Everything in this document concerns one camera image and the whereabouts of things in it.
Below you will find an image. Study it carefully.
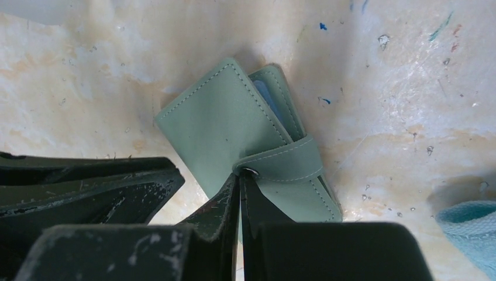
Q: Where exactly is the light blue towel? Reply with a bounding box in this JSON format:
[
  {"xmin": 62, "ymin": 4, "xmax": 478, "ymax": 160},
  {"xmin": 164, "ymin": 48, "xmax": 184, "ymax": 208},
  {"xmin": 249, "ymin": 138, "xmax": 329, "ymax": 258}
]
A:
[{"xmin": 435, "ymin": 201, "xmax": 495, "ymax": 280}]

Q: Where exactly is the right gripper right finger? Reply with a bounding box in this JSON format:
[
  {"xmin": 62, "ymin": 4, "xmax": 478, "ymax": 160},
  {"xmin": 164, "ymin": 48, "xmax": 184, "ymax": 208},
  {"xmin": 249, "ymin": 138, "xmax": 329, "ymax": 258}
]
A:
[{"xmin": 240, "ymin": 173, "xmax": 432, "ymax": 280}]

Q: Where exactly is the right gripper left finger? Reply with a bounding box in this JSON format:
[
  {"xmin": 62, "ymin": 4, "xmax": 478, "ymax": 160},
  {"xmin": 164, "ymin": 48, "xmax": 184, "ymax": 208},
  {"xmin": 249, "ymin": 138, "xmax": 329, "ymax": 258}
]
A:
[{"xmin": 16, "ymin": 174, "xmax": 240, "ymax": 280}]

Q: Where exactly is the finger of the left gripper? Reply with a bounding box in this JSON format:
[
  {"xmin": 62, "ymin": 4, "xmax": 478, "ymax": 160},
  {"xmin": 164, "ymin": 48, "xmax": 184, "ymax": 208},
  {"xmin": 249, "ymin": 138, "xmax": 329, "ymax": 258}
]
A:
[
  {"xmin": 1, "ymin": 151, "xmax": 176, "ymax": 186},
  {"xmin": 1, "ymin": 170, "xmax": 185, "ymax": 279}
]

